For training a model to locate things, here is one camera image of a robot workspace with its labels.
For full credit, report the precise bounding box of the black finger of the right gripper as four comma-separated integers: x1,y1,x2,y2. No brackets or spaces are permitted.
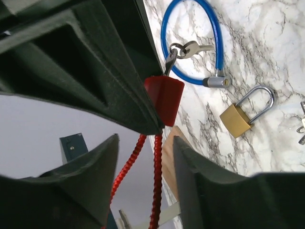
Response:
102,0,163,76
0,0,164,135

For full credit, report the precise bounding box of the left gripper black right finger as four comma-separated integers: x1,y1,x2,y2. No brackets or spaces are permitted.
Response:
173,136,305,229

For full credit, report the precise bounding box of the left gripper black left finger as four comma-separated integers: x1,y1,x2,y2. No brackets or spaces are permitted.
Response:
0,134,119,229

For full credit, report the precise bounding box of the brass padlock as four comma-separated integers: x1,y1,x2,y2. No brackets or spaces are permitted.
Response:
220,85,275,138

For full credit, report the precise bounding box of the red cable seal lock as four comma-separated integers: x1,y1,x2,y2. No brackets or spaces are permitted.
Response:
110,75,184,229

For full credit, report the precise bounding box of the silver key ring bunch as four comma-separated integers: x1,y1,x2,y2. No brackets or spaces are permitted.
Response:
296,101,305,146

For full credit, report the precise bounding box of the wooden board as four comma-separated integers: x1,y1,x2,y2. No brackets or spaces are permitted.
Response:
162,126,190,201

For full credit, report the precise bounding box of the blue cable lock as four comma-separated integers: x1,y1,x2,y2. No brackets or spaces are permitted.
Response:
161,0,232,89

